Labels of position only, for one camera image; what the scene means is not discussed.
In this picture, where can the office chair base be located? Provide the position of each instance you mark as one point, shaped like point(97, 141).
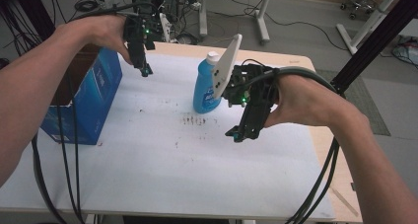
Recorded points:
point(358, 5)

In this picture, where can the blue cardboard box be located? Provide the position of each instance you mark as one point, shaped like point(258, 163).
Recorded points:
point(95, 99)

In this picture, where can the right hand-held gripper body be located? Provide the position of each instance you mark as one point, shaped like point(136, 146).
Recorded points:
point(256, 115)

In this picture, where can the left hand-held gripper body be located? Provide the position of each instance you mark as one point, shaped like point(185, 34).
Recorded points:
point(136, 36)

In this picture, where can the white power strip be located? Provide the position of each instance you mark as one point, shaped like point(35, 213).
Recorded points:
point(195, 5)

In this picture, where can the white foam mat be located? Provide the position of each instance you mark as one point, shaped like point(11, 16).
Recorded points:
point(164, 171)

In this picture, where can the black upright stand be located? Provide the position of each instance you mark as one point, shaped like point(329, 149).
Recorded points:
point(29, 10)

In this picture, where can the white metal stand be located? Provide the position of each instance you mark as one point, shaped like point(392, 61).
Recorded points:
point(361, 30)

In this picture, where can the blue bottle with white cap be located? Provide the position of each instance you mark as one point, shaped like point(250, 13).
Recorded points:
point(203, 89)

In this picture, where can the person's right hand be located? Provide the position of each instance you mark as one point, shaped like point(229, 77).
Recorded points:
point(305, 102)

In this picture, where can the wooden desk with white legs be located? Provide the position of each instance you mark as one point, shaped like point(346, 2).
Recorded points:
point(263, 23)

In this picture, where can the grey floor mat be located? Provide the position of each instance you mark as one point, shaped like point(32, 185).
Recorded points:
point(371, 105)

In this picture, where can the black aluminium profile stand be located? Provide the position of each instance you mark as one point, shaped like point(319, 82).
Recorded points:
point(378, 39)

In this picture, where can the person's left hand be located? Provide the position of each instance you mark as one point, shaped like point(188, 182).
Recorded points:
point(98, 30)

